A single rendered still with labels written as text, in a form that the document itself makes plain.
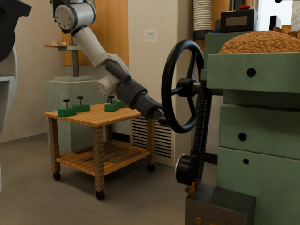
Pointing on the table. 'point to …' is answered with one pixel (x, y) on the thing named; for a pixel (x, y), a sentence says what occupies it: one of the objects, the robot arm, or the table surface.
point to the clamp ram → (274, 22)
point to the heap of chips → (261, 43)
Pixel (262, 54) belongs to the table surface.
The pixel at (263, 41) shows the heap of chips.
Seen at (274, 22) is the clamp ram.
